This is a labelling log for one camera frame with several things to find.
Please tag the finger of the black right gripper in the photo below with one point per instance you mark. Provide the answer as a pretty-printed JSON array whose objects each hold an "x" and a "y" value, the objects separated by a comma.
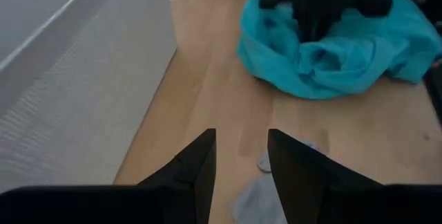
[
  {"x": 312, "y": 27},
  {"x": 331, "y": 21}
]

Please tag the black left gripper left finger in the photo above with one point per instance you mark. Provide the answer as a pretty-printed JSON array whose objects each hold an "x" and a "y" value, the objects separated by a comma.
[{"x": 193, "y": 182}]

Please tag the teal garment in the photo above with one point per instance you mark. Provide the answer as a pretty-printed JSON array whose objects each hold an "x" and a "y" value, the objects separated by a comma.
[{"x": 345, "y": 68}]

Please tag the white plastic laundry basket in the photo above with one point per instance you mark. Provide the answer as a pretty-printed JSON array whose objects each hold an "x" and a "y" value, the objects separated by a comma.
[{"x": 69, "y": 96}]

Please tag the grey sock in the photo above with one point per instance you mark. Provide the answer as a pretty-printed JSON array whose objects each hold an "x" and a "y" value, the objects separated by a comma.
[{"x": 259, "y": 200}]

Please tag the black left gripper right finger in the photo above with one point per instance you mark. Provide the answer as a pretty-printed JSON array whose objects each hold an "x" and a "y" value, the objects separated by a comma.
[{"x": 297, "y": 179}]

